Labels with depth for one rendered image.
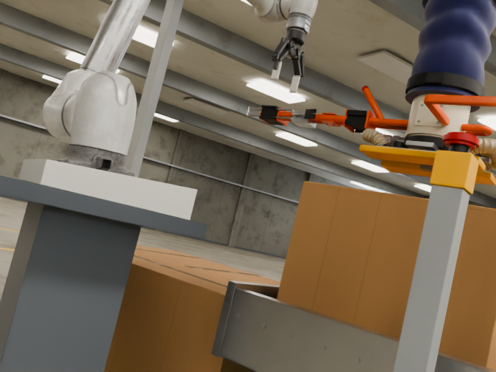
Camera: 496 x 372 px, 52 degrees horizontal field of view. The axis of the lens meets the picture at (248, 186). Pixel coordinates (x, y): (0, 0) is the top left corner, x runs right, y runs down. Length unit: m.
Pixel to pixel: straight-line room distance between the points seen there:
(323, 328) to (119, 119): 0.75
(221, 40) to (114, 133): 7.59
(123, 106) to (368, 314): 0.85
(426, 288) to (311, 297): 0.55
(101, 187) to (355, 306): 0.74
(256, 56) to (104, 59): 7.64
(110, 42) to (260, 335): 0.97
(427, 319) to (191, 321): 0.92
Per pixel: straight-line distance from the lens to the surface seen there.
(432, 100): 1.42
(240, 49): 9.08
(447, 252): 1.04
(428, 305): 1.05
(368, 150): 1.57
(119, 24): 1.70
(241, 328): 1.45
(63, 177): 1.26
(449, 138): 1.08
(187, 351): 1.77
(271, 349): 1.40
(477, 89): 1.66
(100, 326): 1.40
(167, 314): 1.83
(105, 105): 1.40
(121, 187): 1.29
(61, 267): 1.34
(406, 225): 1.43
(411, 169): 1.72
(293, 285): 1.56
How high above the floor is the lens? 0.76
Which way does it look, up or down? 5 degrees up
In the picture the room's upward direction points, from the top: 14 degrees clockwise
